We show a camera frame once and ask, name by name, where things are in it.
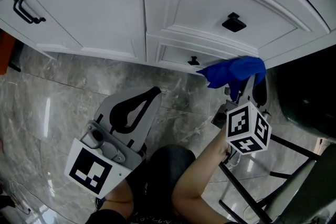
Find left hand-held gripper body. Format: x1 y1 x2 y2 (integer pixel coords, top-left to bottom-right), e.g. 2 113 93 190
64 120 147 199

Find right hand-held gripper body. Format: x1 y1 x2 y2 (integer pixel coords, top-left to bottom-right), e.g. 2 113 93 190
211 101 272 157

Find blue cloth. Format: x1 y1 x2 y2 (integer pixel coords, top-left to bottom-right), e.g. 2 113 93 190
196 55 267 101

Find white drawer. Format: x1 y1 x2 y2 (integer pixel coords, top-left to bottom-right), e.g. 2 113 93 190
141 0 332 61
145 33 261 76

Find person's left forearm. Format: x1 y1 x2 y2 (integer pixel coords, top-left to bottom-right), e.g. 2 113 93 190
101 179 135 210

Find person's right forearm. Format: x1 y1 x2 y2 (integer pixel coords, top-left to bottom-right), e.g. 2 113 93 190
172 133 232 224

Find person's dark trousers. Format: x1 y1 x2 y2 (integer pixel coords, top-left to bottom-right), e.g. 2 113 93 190
128 145 197 224

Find white vanity cabinet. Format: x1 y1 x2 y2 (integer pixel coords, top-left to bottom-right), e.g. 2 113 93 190
0 0 336 77

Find grey chair black legs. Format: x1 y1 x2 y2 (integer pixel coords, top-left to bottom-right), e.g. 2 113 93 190
217 133 336 224

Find white cabinet door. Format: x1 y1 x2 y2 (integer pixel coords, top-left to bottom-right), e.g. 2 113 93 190
0 0 57 60
0 0 146 63

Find orange sofa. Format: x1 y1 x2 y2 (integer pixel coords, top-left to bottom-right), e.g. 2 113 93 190
0 31 17 76

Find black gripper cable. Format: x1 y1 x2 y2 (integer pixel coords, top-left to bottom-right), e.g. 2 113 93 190
222 151 241 169

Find black door handle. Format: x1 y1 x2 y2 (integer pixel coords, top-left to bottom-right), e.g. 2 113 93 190
12 0 35 25
16 0 47 25

